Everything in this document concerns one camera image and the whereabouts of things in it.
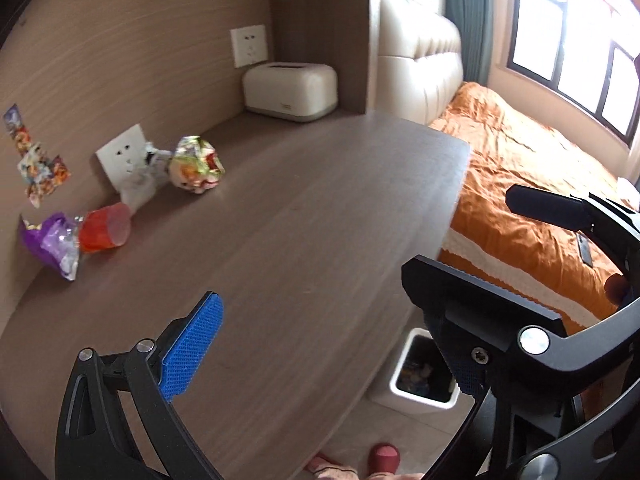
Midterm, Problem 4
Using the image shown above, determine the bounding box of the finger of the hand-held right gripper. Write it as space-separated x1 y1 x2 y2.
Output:
505 185 640 281
401 255 640 411

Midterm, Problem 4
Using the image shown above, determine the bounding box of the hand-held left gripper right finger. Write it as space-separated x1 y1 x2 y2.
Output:
430 310 591 480

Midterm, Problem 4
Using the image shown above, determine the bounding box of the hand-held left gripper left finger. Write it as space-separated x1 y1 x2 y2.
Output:
55 291 224 480

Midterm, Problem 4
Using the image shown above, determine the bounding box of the white trash bin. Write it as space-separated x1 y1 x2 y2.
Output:
370 327 461 416

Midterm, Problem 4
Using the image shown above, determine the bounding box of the person's right hand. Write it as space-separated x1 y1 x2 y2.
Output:
604 274 632 307

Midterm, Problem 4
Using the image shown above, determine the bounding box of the black phone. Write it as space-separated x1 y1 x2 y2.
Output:
575 232 596 267

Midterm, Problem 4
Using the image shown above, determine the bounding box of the bed with orange blanket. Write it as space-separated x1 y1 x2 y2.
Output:
430 81 640 341

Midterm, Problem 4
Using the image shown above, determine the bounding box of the red slipper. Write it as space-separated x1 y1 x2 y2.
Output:
369 442 402 476

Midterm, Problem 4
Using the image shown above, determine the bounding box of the red orange wrapper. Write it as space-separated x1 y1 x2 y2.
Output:
77 202 132 253

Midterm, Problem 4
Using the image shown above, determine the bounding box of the dark framed window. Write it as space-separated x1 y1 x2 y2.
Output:
505 0 640 146

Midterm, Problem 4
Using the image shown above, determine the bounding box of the pink slipper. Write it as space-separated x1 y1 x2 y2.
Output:
305 452 361 480

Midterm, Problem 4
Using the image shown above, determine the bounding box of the white plastic bag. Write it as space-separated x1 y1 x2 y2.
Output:
120 142 173 211

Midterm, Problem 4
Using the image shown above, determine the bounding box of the colourful crumpled foil wrapper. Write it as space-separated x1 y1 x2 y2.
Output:
167 135 226 195

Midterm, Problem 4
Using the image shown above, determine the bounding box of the purple snack bag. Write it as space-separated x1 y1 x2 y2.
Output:
20 211 81 282

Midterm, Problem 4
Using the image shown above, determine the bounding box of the cream padded headboard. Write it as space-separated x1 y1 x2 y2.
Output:
375 0 465 126

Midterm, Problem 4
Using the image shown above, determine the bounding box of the blue curtain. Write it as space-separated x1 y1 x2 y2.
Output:
444 0 516 92

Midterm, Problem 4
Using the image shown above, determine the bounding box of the cluster of picture stickers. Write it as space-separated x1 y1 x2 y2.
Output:
2 104 71 208

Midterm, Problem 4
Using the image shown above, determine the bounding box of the cream toaster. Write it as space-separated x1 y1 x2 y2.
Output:
242 61 339 123

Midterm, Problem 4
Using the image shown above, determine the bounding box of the large white wall outlet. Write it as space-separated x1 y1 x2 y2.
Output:
95 124 151 193

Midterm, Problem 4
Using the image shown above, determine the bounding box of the small white wall outlet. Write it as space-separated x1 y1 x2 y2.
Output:
229 24 269 68

